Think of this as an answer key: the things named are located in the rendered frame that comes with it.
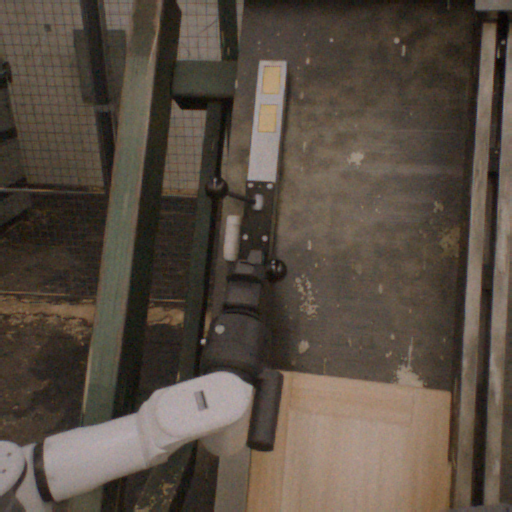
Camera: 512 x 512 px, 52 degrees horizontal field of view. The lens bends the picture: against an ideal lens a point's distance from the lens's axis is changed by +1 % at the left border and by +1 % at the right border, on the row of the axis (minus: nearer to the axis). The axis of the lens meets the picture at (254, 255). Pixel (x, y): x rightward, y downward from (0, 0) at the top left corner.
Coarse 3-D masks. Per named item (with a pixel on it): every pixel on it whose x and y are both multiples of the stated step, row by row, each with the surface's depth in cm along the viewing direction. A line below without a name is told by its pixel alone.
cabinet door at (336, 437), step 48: (288, 384) 89; (336, 384) 87; (384, 384) 86; (288, 432) 88; (336, 432) 87; (384, 432) 86; (432, 432) 84; (288, 480) 87; (336, 480) 86; (384, 480) 85; (432, 480) 83
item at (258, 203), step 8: (208, 184) 80; (216, 184) 80; (224, 184) 81; (208, 192) 81; (216, 192) 80; (224, 192) 81; (232, 192) 84; (216, 200) 81; (248, 200) 87; (256, 200) 89; (264, 200) 89; (256, 208) 89
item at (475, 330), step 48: (480, 0) 81; (480, 48) 85; (480, 96) 83; (480, 144) 83; (480, 192) 82; (480, 240) 81; (480, 288) 80; (480, 336) 83; (480, 384) 81; (480, 432) 81; (480, 480) 79
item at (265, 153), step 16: (272, 64) 93; (256, 96) 93; (272, 96) 93; (256, 112) 93; (256, 128) 92; (256, 144) 92; (272, 144) 92; (256, 160) 92; (272, 160) 91; (256, 176) 91; (272, 176) 91; (272, 224) 91; (272, 240) 93; (224, 464) 87; (240, 464) 86; (224, 480) 87; (240, 480) 86; (224, 496) 86; (240, 496) 86
